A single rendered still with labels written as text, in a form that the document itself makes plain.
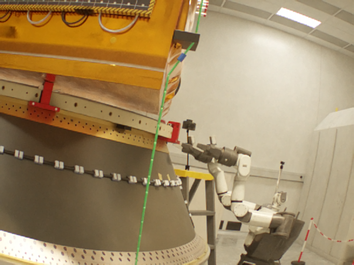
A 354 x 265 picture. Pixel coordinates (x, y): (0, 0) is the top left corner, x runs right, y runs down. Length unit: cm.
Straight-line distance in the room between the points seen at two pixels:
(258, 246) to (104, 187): 115
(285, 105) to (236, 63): 153
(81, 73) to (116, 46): 12
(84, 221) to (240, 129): 839
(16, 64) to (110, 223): 62
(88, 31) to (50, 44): 13
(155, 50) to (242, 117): 849
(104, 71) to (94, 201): 44
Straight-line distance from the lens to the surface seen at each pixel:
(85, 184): 130
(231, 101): 951
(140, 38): 108
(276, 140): 972
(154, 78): 106
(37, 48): 114
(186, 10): 116
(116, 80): 106
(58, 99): 132
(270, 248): 228
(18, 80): 134
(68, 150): 132
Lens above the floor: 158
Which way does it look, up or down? 4 degrees up
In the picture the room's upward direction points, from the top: 11 degrees clockwise
